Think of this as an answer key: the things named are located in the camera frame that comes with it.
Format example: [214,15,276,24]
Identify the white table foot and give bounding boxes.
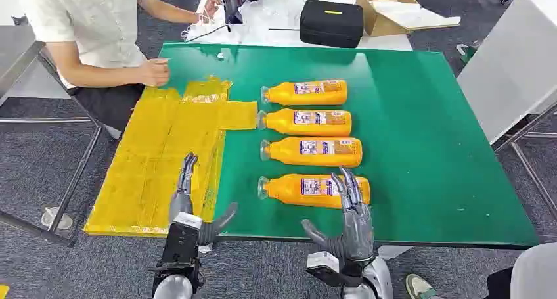
[377,245,412,260]

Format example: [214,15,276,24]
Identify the green floor object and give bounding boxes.
[456,42,479,65]

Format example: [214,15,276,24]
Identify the black cable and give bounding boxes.
[185,24,231,43]

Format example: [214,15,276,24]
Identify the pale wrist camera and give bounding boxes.
[305,251,355,288]
[172,212,204,231]

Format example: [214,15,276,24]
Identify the black case with yellow mark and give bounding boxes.
[299,0,365,49]

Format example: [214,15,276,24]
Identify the yellow sheet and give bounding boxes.
[83,76,259,238]

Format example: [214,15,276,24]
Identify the orange drink bottle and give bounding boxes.
[261,80,349,106]
[260,137,363,168]
[257,108,353,137]
[257,173,372,210]

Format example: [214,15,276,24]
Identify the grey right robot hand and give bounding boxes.
[301,166,376,263]

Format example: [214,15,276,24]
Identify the person's right hand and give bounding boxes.
[138,58,171,88]

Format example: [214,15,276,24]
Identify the brown cardboard box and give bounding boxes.
[355,0,421,37]

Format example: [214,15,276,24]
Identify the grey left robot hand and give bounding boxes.
[168,152,239,246]

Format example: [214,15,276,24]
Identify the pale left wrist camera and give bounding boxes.
[172,212,204,231]

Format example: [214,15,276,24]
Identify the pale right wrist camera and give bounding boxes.
[305,251,355,288]

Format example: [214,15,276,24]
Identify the white cable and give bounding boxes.
[180,10,219,41]

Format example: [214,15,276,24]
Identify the green table mat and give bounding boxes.
[157,43,541,249]

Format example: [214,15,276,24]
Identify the white table with metal legs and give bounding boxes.
[456,0,557,221]

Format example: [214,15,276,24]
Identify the grey table with metal frame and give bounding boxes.
[0,24,103,248]

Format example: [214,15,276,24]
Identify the dark tablet on stand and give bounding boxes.
[223,0,249,25]

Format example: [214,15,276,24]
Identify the person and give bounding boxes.
[405,242,557,299]
[19,0,223,135]

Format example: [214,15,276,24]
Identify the white sheet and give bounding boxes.
[370,0,461,31]

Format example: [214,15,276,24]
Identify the clear plastic cup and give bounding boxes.
[41,206,74,231]

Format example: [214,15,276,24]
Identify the person's left hand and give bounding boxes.
[198,0,223,24]

